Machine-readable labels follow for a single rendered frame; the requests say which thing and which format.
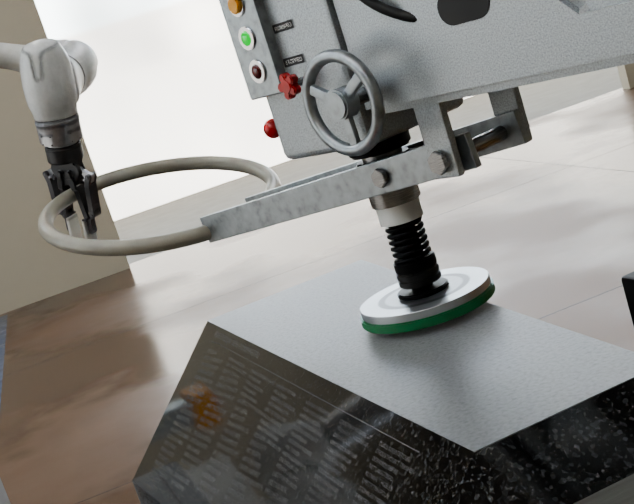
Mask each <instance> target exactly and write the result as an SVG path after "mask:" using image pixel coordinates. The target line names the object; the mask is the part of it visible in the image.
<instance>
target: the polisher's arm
mask: <svg viewBox="0 0 634 504"><path fill-rule="evenodd" d="M333 3H334V7H335V10H336V13H337V16H338V20H339V23H340V26H341V29H342V33H343V36H344V39H345V43H346V46H347V49H348V52H349V53H351V54H353V55H355V56H356V57H357V58H359V59H360V60H361V61H362V62H363V63H364V64H365V65H366V66H367V67H368V68H369V69H370V71H371V72H372V74H373V75H374V77H375V79H376V81H377V83H378V85H379V87H380V90H381V93H382V96H383V100H384V106H385V114H386V113H391V112H396V111H401V110H406V109H411V108H413V109H414V112H415V115H416V119H417V122H418V125H419V129H420V132H421V136H422V139H423V142H424V146H425V149H426V152H427V156H428V158H429V156H430V155H431V153H432V152H434V151H438V152H441V153H443V154H445V155H446V158H447V160H448V163H449V165H450V166H449V168H448V169H447V171H446V172H445V174H443V175H438V174H436V173H433V172H432V173H433V176H434V178H435V179H444V178H452V177H459V176H462V175H463V174H464V173H465V171H464V167H463V164H462V161H461V157H460V154H459V150H458V147H457V143H456V140H455V136H454V133H453V129H452V126H451V123H450V119H449V116H448V112H447V109H446V105H445V101H450V100H455V99H460V98H465V97H470V96H475V95H480V94H484V93H488V95H489V99H490V102H491V106H492V109H493V113H494V116H497V115H500V114H503V113H506V112H509V111H512V110H515V109H518V110H519V113H520V116H521V118H522V121H523V124H524V127H525V129H526V132H527V135H528V137H529V140H530V141H531V140H532V134H531V130H530V127H529V123H528V120H527V116H526V112H525V109H524V105H523V101H522V98H521V94H520V91H519V86H524V85H529V84H534V83H538V82H543V81H548V80H553V79H558V78H563V77H568V76H573V75H578V74H583V73H588V72H593V71H597V70H602V69H607V68H612V67H617V66H622V65H627V64H632V63H634V0H333ZM530 141H529V142H530Z"/></svg>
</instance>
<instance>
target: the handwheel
mask: <svg viewBox="0 0 634 504"><path fill-rule="evenodd" d="M332 62H335V63H340V64H343V65H345V66H347V67H348V68H350V69H351V70H352V71H353V72H354V75H353V77H352V78H351V80H350V81H349V83H348V84H347V85H344V86H341V87H339V88H336V89H333V90H331V91H329V90H327V89H325V88H322V87H320V86H318V85H316V84H315V83H316V78H317V75H318V73H319V71H320V70H321V68H322V67H323V66H324V65H326V64H328V63H332ZM362 84H363V85H364V86H363V87H361V85H362ZM360 87H361V88H360ZM302 97H303V104H304V108H305V112H306V115H307V117H308V120H309V122H310V124H311V126H312V128H313V129H314V131H315V133H316V134H317V135H318V137H319V138H320V139H321V140H322V141H323V142H324V143H325V144H326V145H327V146H328V147H329V148H331V149H332V150H334V151H336V152H338V153H340V154H342V155H346V156H360V155H363V154H366V153H367V152H369V151H370V150H371V149H373V148H374V147H375V146H376V144H377V143H378V141H379V140H380V138H381V135H382V132H383V129H384V123H385V106H384V100H383V96H382V93H381V90H380V87H379V85H378V83H377V81H376V79H375V77H374V75H373V74H372V72H371V71H370V69H369V68H368V67H367V66H366V65H365V64H364V63H363V62H362V61H361V60H360V59H359V58H357V57H356V56H355V55H353V54H351V53H349V52H347V51H344V50H340V49H328V50H325V51H322V52H320V53H319V54H317V55H316V56H315V57H314V58H313V59H312V60H311V61H310V62H309V64H308V66H307V68H306V71H305V74H304V78H303V83H302ZM315 97H316V98H318V99H320V100H322V101H324V102H325V107H326V110H327V112H328V114H329V115H330V117H331V118H333V119H334V120H336V121H342V122H343V125H344V128H345V131H346V134H347V137H348V140H349V143H347V142H344V141H342V140H340V139H339V138H337V137H336V136H335V135H334V134H333V133H332V132H331V131H330V130H329V129H328V127H327V126H326V124H325V123H324V121H323V119H322V117H321V115H320V113H319V110H318V107H317V103H316V98H315ZM369 101H370V105H371V112H372V120H371V126H370V129H369V132H368V134H367V135H366V137H365V138H364V139H363V140H362V141H361V140H360V137H359V134H358V131H357V128H356V125H355V122H354V119H353V116H355V115H357V114H358V112H359V110H360V105H361V104H364V103H366V102H369Z"/></svg>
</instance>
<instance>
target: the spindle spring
mask: <svg viewBox="0 0 634 504"><path fill-rule="evenodd" d="M421 219H422V216H421V217H419V218H417V219H415V220H413V221H411V222H409V223H406V224H404V225H401V226H398V227H394V228H393V226H392V227H386V228H385V232H386V233H388V234H387V239H389V242H388V243H389V245H391V249H390V250H391V251H392V252H393V254H392V256H393V257H394V258H396V259H395V260H394V263H395V264H405V263H410V262H413V261H416V260H419V259H421V258H423V257H425V256H426V255H428V254H429V253H430V251H431V246H429V240H428V239H427V237H428V236H427V234H426V233H425V231H426V229H425V227H423V226H424V223H423V221H422V220H421ZM414 225H416V226H415V227H413V228H411V229H409V230H406V231H404V232H401V233H397V234H394V233H396V232H399V231H403V230H405V229H408V228H410V227H412V226H414ZM417 231H419V232H417ZM415 232H417V233H416V234H414V235H412V236H409V237H407V238H404V239H400V240H396V239H399V238H403V237H406V236H408V235H411V234H413V233H415ZM419 237H421V238H419ZM417 238H419V239H418V240H416V241H414V242H412V243H409V244H406V245H403V246H399V247H398V245H402V244H405V243H408V242H411V241H413V240H415V239H417ZM422 243H423V244H422ZM420 244H421V245H420ZM418 245H420V246H419V247H417V248H414V247H416V246H418ZM411 248H414V249H412V250H409V251H406V252H402V253H400V252H401V251H405V250H408V249H411ZM424 249H425V250H424ZM422 250H424V251H423V252H421V253H419V254H417V255H414V256H412V257H409V258H405V259H402V258H404V257H407V256H411V255H413V254H416V253H418V252H420V251H422Z"/></svg>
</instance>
